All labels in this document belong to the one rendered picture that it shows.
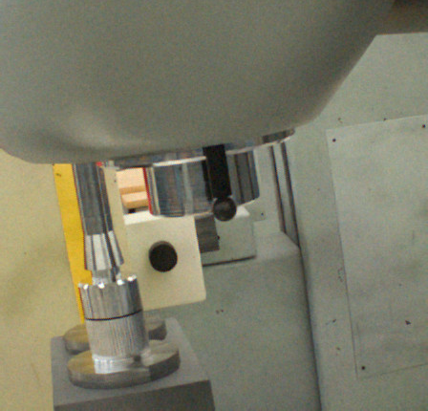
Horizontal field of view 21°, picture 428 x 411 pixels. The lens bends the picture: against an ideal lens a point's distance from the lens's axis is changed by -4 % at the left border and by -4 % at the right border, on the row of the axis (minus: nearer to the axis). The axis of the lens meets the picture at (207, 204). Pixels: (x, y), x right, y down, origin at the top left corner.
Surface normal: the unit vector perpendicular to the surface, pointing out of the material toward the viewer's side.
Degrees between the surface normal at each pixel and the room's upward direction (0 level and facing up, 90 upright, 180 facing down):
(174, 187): 90
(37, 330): 90
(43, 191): 90
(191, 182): 90
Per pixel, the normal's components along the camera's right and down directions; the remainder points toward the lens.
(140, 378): 0.33, 0.09
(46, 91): -0.18, 0.67
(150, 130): 0.14, 0.69
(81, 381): -0.74, 0.22
